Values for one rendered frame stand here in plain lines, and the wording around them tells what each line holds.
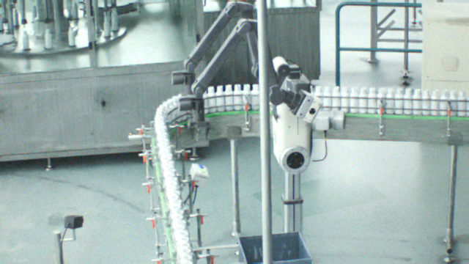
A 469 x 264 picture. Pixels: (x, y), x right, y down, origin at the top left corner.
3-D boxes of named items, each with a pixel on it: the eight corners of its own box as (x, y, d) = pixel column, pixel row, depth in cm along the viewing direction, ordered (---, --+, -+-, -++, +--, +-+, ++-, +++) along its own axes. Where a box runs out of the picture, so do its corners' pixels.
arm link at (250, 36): (253, -2, 500) (249, -5, 510) (228, 4, 499) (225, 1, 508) (270, 78, 512) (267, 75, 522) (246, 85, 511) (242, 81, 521)
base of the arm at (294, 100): (303, 89, 479) (292, 111, 482) (289, 83, 477) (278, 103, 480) (307, 94, 471) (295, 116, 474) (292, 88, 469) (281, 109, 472)
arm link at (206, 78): (253, 27, 458) (249, 24, 469) (244, 20, 456) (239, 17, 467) (201, 99, 462) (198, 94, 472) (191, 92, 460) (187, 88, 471)
